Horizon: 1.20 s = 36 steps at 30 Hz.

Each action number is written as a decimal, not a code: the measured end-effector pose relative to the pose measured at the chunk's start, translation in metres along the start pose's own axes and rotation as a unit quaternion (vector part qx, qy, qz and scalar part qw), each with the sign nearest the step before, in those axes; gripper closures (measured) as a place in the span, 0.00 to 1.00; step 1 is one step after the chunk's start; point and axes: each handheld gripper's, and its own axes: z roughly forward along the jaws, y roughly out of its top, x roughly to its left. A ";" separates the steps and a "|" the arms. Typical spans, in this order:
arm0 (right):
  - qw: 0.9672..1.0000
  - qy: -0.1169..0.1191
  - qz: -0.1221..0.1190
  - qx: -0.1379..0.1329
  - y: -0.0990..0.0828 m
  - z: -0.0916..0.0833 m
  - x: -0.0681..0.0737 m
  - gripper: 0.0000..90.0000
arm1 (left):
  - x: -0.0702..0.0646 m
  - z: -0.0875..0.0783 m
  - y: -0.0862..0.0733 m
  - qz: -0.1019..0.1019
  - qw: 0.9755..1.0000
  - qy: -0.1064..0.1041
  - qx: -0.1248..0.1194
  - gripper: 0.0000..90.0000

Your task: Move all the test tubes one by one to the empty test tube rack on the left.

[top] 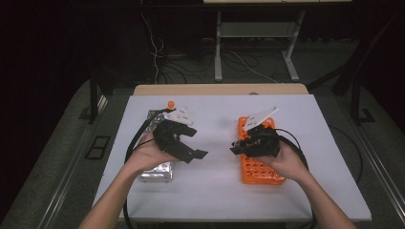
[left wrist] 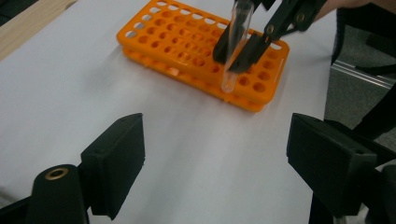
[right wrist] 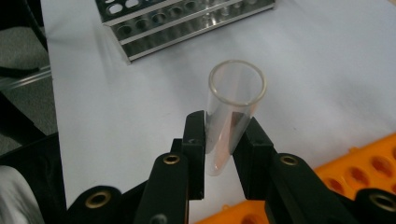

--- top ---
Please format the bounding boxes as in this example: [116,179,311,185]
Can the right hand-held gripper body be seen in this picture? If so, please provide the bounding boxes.
[241,107,282,158]

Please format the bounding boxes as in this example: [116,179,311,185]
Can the grey metal stand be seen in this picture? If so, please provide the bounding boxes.
[213,9,302,83]

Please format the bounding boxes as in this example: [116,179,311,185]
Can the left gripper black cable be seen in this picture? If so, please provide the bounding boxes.
[122,108,178,229]

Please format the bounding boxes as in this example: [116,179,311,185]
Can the white hanging cable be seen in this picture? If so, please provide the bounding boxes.
[139,12,165,84]

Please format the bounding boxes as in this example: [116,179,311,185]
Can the white floor cable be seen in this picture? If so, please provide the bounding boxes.
[228,50,281,85]

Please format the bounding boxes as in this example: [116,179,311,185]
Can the person's left hand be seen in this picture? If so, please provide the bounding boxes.
[125,133,180,177]

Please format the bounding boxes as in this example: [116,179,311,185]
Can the black floor cable beside table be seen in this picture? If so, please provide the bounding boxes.
[329,125,364,185]

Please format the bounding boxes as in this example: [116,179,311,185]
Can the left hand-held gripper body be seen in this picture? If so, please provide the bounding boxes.
[152,107,196,165]

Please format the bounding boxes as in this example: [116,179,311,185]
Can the silver metal test tube rack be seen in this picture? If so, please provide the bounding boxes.
[138,109,176,184]

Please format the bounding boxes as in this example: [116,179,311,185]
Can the orange plastic test tube rack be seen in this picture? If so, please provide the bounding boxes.
[237,115,287,186]

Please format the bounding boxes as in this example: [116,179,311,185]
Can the person's right hand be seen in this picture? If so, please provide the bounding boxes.
[253,140,310,184]

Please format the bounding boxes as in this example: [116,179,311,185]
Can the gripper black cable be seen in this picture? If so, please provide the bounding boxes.
[122,108,178,229]
[274,128,316,229]

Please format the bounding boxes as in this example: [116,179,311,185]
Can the black floor cables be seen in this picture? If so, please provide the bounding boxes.
[159,52,218,84]

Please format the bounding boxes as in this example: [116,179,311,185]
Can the black stand with diagonal brace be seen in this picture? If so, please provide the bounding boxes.
[307,9,402,126]

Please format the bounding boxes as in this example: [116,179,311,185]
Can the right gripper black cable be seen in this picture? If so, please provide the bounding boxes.
[274,128,316,229]

